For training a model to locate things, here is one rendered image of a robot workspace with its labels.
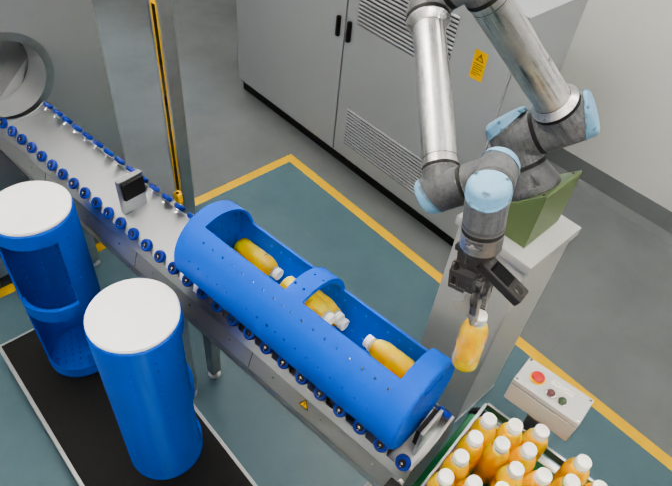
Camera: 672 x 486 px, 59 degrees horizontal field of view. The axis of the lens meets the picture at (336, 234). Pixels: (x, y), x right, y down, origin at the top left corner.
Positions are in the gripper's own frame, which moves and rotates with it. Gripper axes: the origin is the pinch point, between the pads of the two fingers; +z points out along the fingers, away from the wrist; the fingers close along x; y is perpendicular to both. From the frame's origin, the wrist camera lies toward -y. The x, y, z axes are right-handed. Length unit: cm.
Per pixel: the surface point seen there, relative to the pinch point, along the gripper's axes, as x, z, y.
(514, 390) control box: -14.5, 37.6, -8.4
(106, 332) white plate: 44, 23, 93
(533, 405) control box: -14.0, 39.2, -14.4
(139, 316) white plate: 34, 23, 91
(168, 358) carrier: 34, 35, 81
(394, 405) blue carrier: 18.7, 21.9, 11.2
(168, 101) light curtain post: -33, -5, 146
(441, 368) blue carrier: 4.8, 18.2, 5.9
